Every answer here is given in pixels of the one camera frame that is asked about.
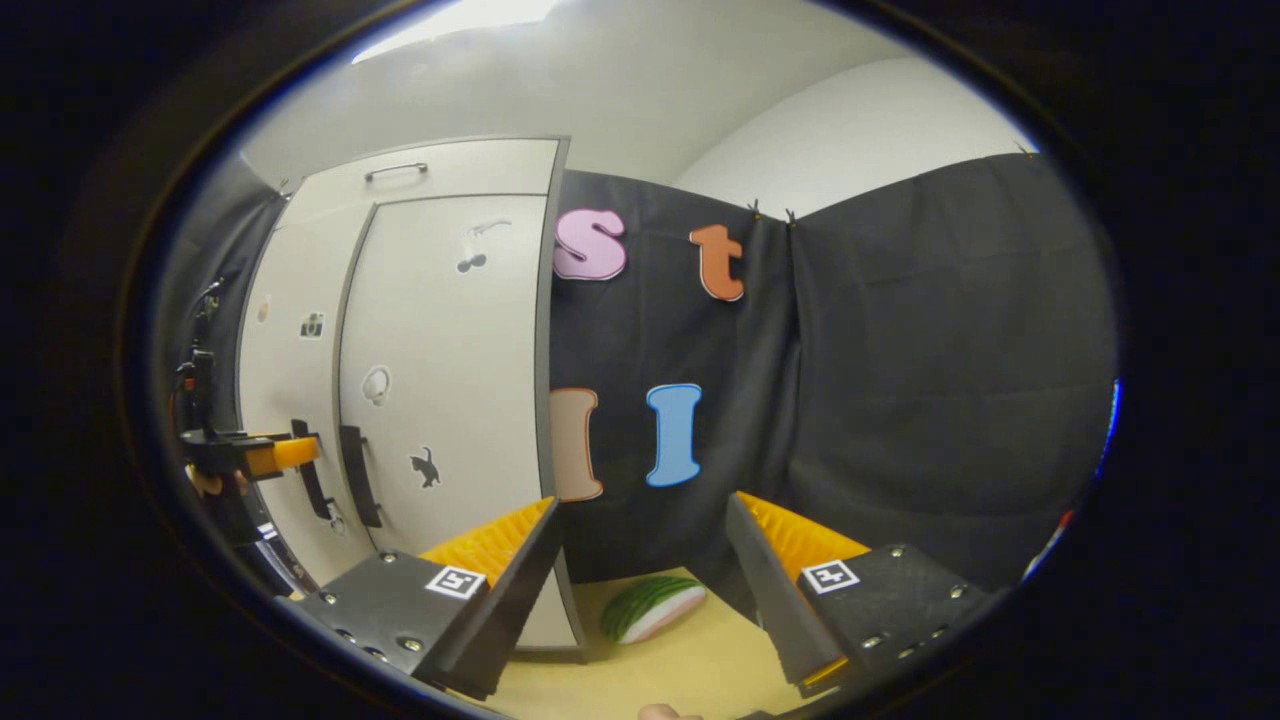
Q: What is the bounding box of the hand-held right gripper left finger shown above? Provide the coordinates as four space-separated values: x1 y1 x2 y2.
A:
274 496 564 703

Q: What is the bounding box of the white cabinet drawer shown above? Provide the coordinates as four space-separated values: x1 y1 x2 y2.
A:
275 138 561 230

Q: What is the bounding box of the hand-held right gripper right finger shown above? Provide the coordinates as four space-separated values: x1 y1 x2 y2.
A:
725 491 992 699

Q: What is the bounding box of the white cabinet door camera sticker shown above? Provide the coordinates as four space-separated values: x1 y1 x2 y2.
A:
238 203 379 591

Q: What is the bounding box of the watermelon slice toy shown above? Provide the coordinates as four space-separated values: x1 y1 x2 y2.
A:
599 574 709 647

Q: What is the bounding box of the white cabinet door cat sticker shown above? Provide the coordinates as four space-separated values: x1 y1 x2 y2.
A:
335 193 588 658

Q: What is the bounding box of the white and grey cabinet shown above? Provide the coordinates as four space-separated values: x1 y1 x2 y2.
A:
235 135 593 663

